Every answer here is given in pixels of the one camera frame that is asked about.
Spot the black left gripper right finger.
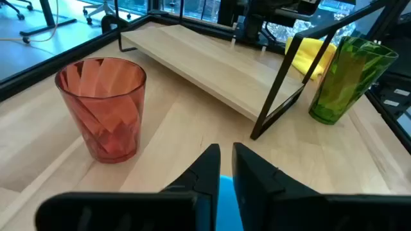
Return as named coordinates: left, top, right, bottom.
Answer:
left=231, top=142, right=411, bottom=231

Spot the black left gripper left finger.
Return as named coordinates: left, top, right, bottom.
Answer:
left=34, top=143, right=222, bottom=231

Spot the light blue plastic mug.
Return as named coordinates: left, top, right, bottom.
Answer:
left=215, top=175, right=245, bottom=231

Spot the red faceted transparent cup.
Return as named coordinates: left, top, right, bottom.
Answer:
left=54, top=57, right=147, bottom=164

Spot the green faceted transparent cup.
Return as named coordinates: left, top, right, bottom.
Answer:
left=308, top=35, right=399, bottom=126

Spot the wooden cutting board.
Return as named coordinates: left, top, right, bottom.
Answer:
left=114, top=0, right=399, bottom=141

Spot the yellow cloth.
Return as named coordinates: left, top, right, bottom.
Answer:
left=284, top=37, right=338, bottom=81

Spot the office chair with castors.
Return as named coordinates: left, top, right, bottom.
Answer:
left=0, top=0, right=35, bottom=21
left=82, top=0, right=132, bottom=25

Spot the black desk leg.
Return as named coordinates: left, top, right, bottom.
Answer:
left=19, top=0, right=78, bottom=37

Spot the black aluminium table frame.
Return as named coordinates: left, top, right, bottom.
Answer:
left=0, top=12, right=411, bottom=155

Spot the beige floor cable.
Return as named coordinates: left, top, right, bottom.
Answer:
left=0, top=0, right=61, bottom=44

